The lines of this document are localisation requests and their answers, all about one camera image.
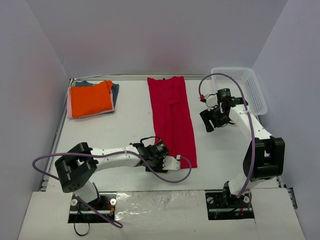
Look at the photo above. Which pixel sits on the white plastic basket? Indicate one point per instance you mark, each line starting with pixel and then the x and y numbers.
pixel 230 77

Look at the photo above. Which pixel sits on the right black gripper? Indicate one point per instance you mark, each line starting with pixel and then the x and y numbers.
pixel 210 117

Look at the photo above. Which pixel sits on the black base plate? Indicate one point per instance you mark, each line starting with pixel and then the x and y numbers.
pixel 79 213
pixel 219 210

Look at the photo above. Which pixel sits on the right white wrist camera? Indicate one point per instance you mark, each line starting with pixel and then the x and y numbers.
pixel 210 100

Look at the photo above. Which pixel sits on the blue-grey folded t-shirt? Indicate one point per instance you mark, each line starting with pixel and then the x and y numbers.
pixel 115 89

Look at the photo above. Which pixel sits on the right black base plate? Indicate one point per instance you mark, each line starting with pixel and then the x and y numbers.
pixel 219 210

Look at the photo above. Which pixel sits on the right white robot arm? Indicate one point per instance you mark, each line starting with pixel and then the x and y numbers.
pixel 264 158

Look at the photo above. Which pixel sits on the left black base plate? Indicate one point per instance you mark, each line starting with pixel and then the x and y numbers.
pixel 79 213

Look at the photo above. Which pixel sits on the white foam front board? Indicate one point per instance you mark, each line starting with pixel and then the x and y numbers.
pixel 164 215

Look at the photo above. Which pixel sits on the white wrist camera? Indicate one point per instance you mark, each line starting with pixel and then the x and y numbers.
pixel 171 163
pixel 210 100

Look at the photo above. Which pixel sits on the orange folded t-shirt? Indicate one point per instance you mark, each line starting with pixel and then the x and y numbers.
pixel 89 100

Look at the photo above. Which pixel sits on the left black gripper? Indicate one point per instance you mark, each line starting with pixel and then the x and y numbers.
pixel 155 164

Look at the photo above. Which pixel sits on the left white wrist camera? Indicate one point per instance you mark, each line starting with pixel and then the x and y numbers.
pixel 171 163

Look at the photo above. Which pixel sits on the red t-shirt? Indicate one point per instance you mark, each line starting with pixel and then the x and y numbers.
pixel 171 116

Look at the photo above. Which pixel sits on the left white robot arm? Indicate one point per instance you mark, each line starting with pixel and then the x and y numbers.
pixel 75 167

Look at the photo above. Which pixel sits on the pink folded t-shirt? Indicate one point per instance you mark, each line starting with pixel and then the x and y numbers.
pixel 69 106

